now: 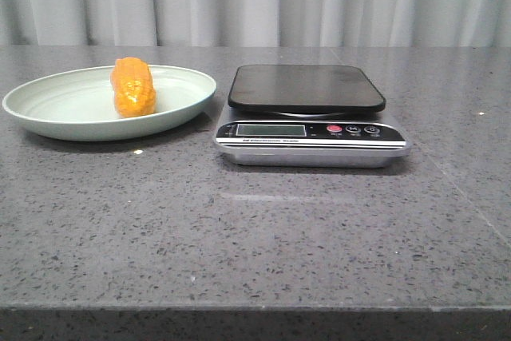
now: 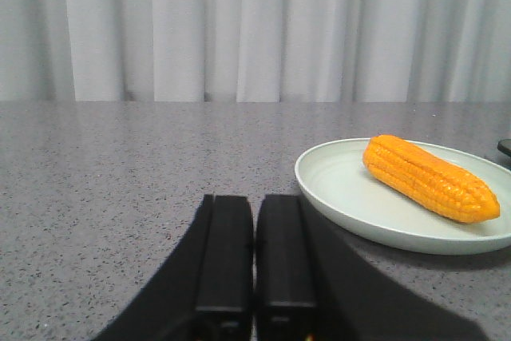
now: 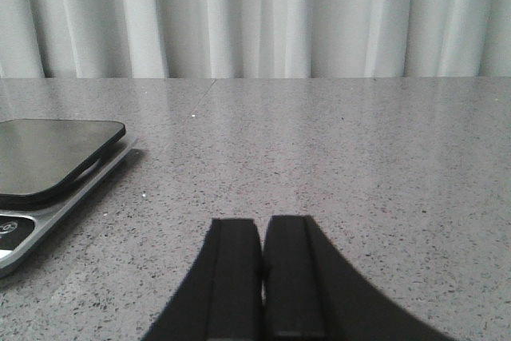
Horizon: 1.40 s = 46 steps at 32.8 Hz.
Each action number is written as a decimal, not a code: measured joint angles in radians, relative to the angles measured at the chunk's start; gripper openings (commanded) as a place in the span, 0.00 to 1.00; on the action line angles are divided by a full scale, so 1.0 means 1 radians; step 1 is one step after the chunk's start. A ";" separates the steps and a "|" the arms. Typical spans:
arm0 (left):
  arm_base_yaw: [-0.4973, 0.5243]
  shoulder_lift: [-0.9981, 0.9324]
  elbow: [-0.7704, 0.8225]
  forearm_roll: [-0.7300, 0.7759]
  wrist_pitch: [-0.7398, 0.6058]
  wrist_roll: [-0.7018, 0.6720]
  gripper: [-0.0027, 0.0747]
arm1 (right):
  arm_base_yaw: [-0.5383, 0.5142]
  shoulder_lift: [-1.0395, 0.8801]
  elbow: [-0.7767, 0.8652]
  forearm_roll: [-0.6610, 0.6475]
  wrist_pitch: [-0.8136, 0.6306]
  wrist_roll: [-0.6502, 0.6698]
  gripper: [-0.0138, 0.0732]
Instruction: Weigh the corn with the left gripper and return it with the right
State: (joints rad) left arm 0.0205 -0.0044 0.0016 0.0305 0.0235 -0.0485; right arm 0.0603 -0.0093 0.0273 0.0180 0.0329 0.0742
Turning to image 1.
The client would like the silver digital kitchen scale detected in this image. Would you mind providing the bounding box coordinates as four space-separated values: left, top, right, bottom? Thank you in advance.
215 65 411 169

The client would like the white pleated curtain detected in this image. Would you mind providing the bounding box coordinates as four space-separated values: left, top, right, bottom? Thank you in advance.
1 0 510 47

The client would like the pale green round plate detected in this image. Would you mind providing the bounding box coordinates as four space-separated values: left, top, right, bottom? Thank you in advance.
2 65 216 141

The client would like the orange plastic corn cob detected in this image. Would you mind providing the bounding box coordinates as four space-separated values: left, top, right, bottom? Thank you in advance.
110 57 156 118

